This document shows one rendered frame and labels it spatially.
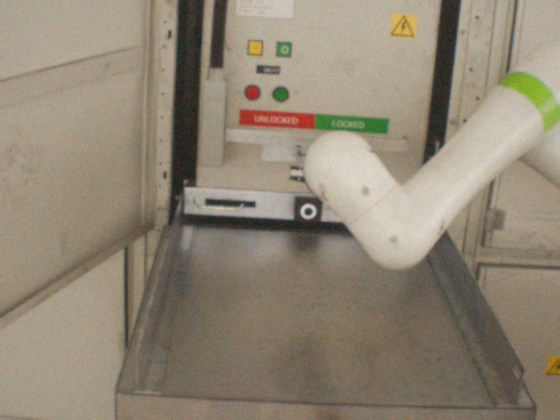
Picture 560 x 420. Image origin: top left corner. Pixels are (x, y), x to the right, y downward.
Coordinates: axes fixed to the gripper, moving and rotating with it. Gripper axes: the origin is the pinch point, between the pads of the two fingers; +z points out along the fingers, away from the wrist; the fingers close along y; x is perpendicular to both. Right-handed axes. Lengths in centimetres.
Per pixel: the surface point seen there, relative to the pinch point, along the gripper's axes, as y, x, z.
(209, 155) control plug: -21.5, 3.8, 10.1
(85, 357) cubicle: -49, -43, 32
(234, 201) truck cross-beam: -16.1, -4.9, 23.9
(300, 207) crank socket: -1.8, -5.5, 21.6
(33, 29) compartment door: -50, 20, -27
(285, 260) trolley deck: -5.2, -16.3, 7.8
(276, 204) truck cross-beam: -6.9, -5.1, 23.8
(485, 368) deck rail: 25, -30, -31
